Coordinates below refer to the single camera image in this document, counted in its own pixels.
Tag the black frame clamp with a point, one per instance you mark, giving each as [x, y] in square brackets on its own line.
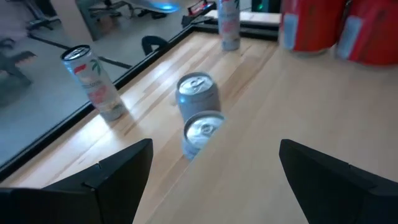
[152, 42]

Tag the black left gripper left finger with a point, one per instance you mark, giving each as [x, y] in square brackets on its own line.
[118, 193]

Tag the silver can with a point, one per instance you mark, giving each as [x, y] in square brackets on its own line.
[197, 99]

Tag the black metal table frame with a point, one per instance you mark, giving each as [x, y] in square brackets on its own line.
[62, 127]

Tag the pink and white soda can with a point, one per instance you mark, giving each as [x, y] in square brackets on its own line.
[200, 130]

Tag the black chair base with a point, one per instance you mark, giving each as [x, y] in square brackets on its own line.
[15, 62]

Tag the red cola can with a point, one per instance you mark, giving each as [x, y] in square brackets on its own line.
[373, 37]
[314, 28]

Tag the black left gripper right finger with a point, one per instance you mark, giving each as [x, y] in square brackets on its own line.
[335, 199]

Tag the white slim can green palm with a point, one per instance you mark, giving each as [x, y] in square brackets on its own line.
[93, 84]
[229, 28]

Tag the black and red toolbox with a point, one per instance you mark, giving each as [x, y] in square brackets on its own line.
[199, 7]

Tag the black device green light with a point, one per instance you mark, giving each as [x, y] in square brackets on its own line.
[264, 6]

